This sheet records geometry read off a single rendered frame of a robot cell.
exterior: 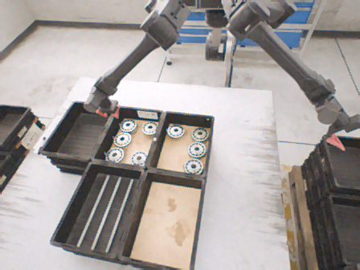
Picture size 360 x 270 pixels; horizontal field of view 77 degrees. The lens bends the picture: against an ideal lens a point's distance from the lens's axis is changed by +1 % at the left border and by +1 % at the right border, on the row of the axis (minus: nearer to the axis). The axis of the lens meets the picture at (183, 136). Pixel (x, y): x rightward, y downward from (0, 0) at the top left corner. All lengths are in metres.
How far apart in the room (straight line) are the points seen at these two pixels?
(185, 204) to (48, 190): 0.83
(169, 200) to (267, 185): 0.57
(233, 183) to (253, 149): 0.28
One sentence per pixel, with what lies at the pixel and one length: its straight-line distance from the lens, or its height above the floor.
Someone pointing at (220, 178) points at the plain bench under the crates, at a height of 0.70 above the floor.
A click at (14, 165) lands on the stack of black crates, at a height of 0.38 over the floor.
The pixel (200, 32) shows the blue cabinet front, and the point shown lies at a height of 0.46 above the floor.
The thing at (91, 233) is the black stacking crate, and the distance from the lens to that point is 1.21.
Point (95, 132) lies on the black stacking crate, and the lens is 1.51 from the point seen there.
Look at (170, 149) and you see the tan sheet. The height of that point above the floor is 0.83.
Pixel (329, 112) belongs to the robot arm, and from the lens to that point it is 0.89.
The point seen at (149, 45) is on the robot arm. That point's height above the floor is 1.50.
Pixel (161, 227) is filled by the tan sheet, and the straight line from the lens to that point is 1.13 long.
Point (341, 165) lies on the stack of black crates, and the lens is 1.91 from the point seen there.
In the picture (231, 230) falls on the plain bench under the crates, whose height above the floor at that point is 0.70.
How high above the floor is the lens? 1.91
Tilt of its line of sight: 53 degrees down
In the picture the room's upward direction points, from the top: 5 degrees counter-clockwise
